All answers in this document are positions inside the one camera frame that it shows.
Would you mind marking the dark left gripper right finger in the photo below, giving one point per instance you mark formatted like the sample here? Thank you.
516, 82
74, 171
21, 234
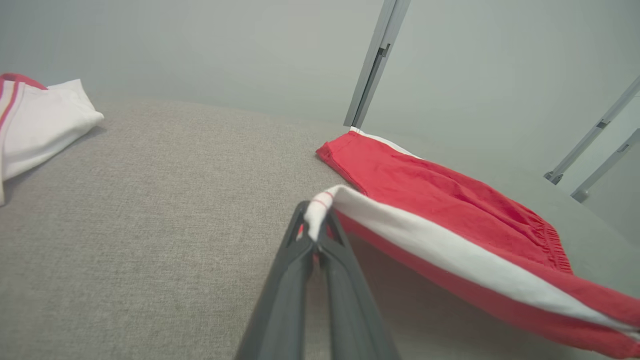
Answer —
350, 310

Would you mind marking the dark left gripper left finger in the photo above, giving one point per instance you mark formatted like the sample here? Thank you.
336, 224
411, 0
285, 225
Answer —
280, 300

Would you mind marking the red shorts with white stripe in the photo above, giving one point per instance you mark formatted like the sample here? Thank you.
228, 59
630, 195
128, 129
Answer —
450, 200

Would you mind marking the red and white basketball jersey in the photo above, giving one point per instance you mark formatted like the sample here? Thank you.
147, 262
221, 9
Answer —
40, 125

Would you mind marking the grey fabric sofa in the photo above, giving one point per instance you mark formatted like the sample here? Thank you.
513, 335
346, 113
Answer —
150, 225

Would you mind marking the grey metal wall post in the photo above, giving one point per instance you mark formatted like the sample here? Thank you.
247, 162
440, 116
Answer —
375, 60
595, 132
605, 167

